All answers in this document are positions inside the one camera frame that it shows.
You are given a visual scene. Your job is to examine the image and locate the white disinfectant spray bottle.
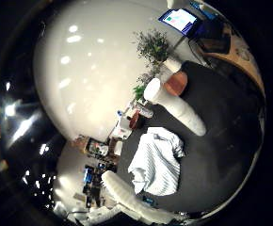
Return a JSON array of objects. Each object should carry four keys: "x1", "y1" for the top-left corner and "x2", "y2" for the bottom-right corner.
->
[{"x1": 143, "y1": 77, "x2": 207, "y2": 137}]

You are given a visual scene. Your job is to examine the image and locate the white striped cloth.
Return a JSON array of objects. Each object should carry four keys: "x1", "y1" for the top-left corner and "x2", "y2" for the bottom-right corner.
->
[{"x1": 127, "y1": 126, "x2": 186, "y2": 197}]

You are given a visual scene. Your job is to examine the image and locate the teal table edge label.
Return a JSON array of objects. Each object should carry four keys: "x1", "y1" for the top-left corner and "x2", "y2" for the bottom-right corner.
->
[{"x1": 142, "y1": 195, "x2": 157, "y2": 206}]

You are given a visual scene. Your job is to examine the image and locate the blue background screen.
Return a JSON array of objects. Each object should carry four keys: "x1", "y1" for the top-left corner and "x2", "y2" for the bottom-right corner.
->
[{"x1": 82, "y1": 167, "x2": 94, "y2": 186}]

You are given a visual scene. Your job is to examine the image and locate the white square box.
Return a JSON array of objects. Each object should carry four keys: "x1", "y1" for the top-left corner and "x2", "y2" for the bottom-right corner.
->
[{"x1": 113, "y1": 140, "x2": 124, "y2": 157}]

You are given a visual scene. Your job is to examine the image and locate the cluttered shelf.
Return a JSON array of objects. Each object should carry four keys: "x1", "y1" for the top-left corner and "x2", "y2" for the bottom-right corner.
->
[{"x1": 86, "y1": 137, "x2": 110, "y2": 157}]

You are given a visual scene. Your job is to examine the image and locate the white printed box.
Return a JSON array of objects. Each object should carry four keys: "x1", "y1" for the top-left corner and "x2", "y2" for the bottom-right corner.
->
[{"x1": 110, "y1": 117, "x2": 134, "y2": 141}]

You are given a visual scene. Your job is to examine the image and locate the brown cardboard box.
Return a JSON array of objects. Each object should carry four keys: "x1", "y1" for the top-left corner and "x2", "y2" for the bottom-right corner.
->
[{"x1": 72, "y1": 135, "x2": 89, "y2": 153}]

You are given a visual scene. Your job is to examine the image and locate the brown wooden bowl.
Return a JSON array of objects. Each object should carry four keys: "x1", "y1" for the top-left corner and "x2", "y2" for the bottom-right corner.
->
[{"x1": 128, "y1": 110, "x2": 141, "y2": 130}]

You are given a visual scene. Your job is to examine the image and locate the bushy plant in white pot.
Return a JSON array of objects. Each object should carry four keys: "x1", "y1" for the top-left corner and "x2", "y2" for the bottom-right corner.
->
[{"x1": 132, "y1": 82, "x2": 149, "y2": 102}]

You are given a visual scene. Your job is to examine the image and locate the tall plant in white pot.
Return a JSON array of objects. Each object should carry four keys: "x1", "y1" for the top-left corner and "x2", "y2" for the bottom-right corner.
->
[{"x1": 134, "y1": 28, "x2": 184, "y2": 75}]

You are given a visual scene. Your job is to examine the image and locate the light wooden desk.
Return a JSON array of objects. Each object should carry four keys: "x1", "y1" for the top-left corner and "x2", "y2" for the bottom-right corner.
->
[{"x1": 205, "y1": 29, "x2": 266, "y2": 97}]

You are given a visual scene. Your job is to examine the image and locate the computer monitor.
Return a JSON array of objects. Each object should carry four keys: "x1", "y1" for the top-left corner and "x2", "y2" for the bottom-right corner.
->
[{"x1": 157, "y1": 8, "x2": 198, "y2": 36}]

